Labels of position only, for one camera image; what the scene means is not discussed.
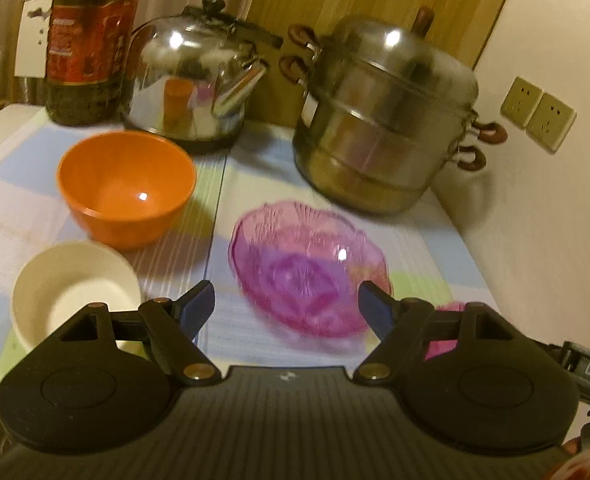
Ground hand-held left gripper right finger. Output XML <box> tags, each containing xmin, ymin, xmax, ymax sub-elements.
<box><xmin>351</xmin><ymin>280</ymin><xmax>526</xmax><ymax>387</ymax></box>

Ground stainless steel kettle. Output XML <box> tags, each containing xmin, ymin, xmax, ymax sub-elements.
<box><xmin>122</xmin><ymin>0</ymin><xmax>283</xmax><ymax>153</ymax></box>

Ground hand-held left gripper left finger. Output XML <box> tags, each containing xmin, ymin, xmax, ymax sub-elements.
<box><xmin>37</xmin><ymin>280</ymin><xmax>222</xmax><ymax>387</ymax></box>

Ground white bowl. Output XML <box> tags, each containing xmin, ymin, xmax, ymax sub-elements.
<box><xmin>11</xmin><ymin>241</ymin><xmax>142</xmax><ymax>356</ymax></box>

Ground pink glass plate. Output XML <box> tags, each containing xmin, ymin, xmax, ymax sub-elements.
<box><xmin>228</xmin><ymin>201</ymin><xmax>393</xmax><ymax>339</ymax></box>
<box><xmin>424</xmin><ymin>301</ymin><xmax>468</xmax><ymax>361</ymax></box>

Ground stainless steel steamer pot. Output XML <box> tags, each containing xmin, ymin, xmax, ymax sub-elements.
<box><xmin>277</xmin><ymin>6</ymin><xmax>508</xmax><ymax>216</ymax></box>

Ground orange bowl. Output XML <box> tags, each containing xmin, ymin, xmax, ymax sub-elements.
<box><xmin>56</xmin><ymin>130</ymin><xmax>197</xmax><ymax>251</ymax></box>

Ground cooking oil bottle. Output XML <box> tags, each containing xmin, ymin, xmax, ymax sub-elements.
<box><xmin>45</xmin><ymin>0</ymin><xmax>142</xmax><ymax>126</ymax></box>

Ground beige wall socket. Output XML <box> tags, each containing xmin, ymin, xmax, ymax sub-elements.
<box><xmin>526</xmin><ymin>91</ymin><xmax>577</xmax><ymax>153</ymax></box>
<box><xmin>500</xmin><ymin>76</ymin><xmax>543</xmax><ymax>128</ymax></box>

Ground checked pastel tablecloth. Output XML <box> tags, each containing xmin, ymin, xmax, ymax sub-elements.
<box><xmin>0</xmin><ymin>105</ymin><xmax>501</xmax><ymax>411</ymax></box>

